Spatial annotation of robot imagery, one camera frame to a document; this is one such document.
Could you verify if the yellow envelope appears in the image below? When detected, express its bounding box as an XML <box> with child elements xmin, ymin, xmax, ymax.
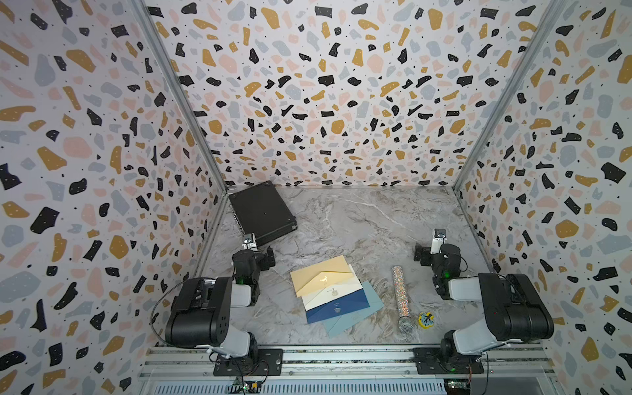
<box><xmin>291</xmin><ymin>256</ymin><xmax>353</xmax><ymax>297</ymax></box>

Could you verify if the cream white envelope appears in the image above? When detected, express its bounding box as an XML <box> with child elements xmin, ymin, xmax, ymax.
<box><xmin>301</xmin><ymin>268</ymin><xmax>362</xmax><ymax>310</ymax></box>

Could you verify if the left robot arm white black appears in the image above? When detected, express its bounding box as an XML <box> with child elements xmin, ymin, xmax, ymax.
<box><xmin>165</xmin><ymin>248</ymin><xmax>276</xmax><ymax>363</ymax></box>

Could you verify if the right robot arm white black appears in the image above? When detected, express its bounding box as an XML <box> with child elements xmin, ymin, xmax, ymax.
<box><xmin>414</xmin><ymin>244</ymin><xmax>554</xmax><ymax>365</ymax></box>

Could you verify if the dark blue envelope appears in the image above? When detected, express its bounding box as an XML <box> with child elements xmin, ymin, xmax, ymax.
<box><xmin>306</xmin><ymin>288</ymin><xmax>370</xmax><ymax>324</ymax></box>

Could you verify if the light blue envelope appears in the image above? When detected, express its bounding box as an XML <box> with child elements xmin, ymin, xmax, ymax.
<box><xmin>323</xmin><ymin>281</ymin><xmax>384</xmax><ymax>337</ymax></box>

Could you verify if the black box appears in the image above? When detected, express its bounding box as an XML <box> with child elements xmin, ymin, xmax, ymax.
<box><xmin>229</xmin><ymin>181</ymin><xmax>297</xmax><ymax>246</ymax></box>

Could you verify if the glitter tube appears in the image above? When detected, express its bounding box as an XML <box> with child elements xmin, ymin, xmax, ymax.
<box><xmin>392</xmin><ymin>266</ymin><xmax>414</xmax><ymax>335</ymax></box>

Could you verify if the small circuit board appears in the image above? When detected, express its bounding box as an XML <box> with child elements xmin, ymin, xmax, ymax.
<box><xmin>230</xmin><ymin>378</ymin><xmax>263</xmax><ymax>394</ymax></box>

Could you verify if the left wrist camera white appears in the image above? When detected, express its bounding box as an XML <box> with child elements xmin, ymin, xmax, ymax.
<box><xmin>242</xmin><ymin>234</ymin><xmax>258</xmax><ymax>250</ymax></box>

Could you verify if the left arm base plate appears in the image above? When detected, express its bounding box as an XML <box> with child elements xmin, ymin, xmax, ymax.
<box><xmin>213</xmin><ymin>348</ymin><xmax>284</xmax><ymax>377</ymax></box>

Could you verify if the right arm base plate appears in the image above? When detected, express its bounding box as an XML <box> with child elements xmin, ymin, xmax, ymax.
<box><xmin>412</xmin><ymin>347</ymin><xmax>484</xmax><ymax>375</ymax></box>

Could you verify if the aluminium rail frame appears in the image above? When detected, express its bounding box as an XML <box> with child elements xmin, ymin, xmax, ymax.
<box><xmin>139</xmin><ymin>345</ymin><xmax>564</xmax><ymax>394</ymax></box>

